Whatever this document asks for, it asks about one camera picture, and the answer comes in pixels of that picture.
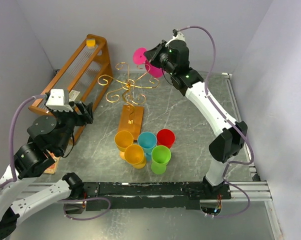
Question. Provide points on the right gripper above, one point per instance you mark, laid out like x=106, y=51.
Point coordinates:
x=152, y=54

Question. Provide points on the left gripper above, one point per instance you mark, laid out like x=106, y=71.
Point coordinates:
x=86, y=116

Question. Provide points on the pink wine glass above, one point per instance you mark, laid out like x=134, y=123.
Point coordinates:
x=140, y=59

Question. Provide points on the blue wine glass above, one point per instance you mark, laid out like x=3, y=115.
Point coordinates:
x=148, y=141

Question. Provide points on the red wine glass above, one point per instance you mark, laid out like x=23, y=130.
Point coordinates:
x=165, y=137

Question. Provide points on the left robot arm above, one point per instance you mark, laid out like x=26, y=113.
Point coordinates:
x=48, y=136

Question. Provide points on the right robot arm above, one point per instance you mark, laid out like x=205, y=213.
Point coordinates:
x=173, y=58

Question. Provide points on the wooden rack shelf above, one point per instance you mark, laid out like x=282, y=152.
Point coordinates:
x=82, y=70

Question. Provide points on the orange wine glass rear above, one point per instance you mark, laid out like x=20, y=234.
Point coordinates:
x=123, y=139

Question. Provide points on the orange wine glass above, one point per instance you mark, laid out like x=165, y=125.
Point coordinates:
x=135, y=156
x=123, y=139

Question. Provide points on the orange wine glass front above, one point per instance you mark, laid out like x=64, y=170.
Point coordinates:
x=135, y=156

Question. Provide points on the green wine glass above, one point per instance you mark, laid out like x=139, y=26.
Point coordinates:
x=160, y=157

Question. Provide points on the small card box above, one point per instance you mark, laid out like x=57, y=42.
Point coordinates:
x=74, y=95

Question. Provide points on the yellow block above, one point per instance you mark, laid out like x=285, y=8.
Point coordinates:
x=91, y=43

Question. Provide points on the orange picture card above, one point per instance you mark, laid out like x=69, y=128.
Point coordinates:
x=53, y=168

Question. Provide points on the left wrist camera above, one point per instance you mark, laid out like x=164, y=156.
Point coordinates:
x=58, y=100

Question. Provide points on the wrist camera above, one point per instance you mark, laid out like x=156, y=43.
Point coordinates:
x=176, y=35
x=58, y=100

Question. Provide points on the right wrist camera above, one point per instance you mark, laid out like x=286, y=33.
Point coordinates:
x=176, y=35

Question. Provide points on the gold wire glass rack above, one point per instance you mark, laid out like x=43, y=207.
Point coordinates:
x=132, y=113

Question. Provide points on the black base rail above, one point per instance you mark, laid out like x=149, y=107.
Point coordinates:
x=153, y=195

